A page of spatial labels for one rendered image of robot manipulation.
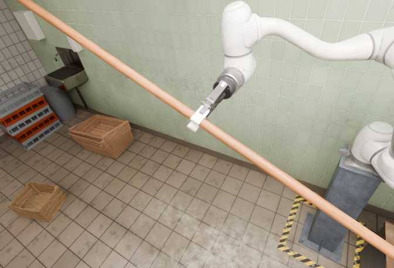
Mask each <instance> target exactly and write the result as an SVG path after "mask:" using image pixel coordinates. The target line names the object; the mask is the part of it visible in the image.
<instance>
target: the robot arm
mask: <svg viewBox="0 0 394 268"><path fill-rule="evenodd" d="M220 30H221V39H222V46H223V50H224V54H225V63H224V68H223V69H224V71H223V72H222V73H221V74H220V75H219V76H218V78H217V81H216V82H215V83H214V85H213V92H211V94H210V95H209V96H208V98H206V101H205V102H204V101H202V102H201V104H202V105H203V106H201V107H200V108H199V109H198V110H197V111H196V113H195V114H194V115H193V116H192V117H191V118H190V120H191V122H190V123H189V124H188V125H187V127H188V128H189V129H190V130H192V131H193V132H195V131H196V130H197V129H198V128H199V126H198V125H199V124H200V123H201V121H202V120H203V119H204V118H205V119H207V118H208V116H209V115H210V114H211V112H212V111H213V110H215V108H216V107H217V105H218V104H219V103H221V101H222V100H223V99H224V100H226V99H229V98H231V96H232V95H233V94H236V92H237V91H238V90H239V89H240V88H241V87H242V86H243V85H244V84H245V83H247V82H248V81H249V79H250V78H251V77H252V75H253V73H254V71H255V68H256V59H255V57H254V56H253V55H252V47H253V46H254V45H256V44H258V43H259V42H260V40H261V39H262V38H263V37H265V36H268V35H276V36H279V37H281V38H283V39H284V40H286V41H288V42H289V43H291V44H292V45H294V46H296V47H297V48H299V49H301V50H302V51H304V52H305V53H308V54H309V55H311V56H312V57H315V58H317V59H320V60H326V61H352V60H356V61H363V60H375V61H376V62H379V63H381V64H383V65H385V66H387V67H389V68H390V72H391V74H392V77H393V81H394V26H392V27H388V28H382V29H376V30H373V31H370V32H367V33H363V34H360V35H358V36H355V37H353V38H350V39H347V40H344V41H342V42H338V43H327V42H323V41H321V40H319V39H317V38H316V37H314V36H313V35H310V34H309V33H307V32H306V31H304V30H302V29H300V28H298V27H297V26H295V25H293V24H292V23H290V22H287V21H285V20H282V19H277V18H261V17H259V16H257V15H256V14H255V13H251V9H250V7H249V6H248V4H247V3H245V2H243V1H237V2H233V3H231V4H229V5H228V6H227V7H226V8H225V10H224V11H223V13H222V18H221V27H220ZM347 148H348V149H347V150H346V149H342V148H340V149H339V153H340V154H342V155H344V156H346V160H345V161H344V165H345V166H346V167H352V168H355V169H358V170H361V171H364V172H367V173H370V174H372V175H374V176H376V177H381V178H382V179H383V180H384V181H385V182H386V183H387V184H388V185H389V186H390V187H391V188H392V189H393V190H394V125H393V127H392V126H391V125H389V124H388V123H384V122H380V121H376V122H373V123H370V124H367V125H366V126H365V127H364V128H362V129H361V130H360V132H359V133H358V135H357V137H356V139H355V141H354V143H353V145H349V146H348V147H347Z"/></svg>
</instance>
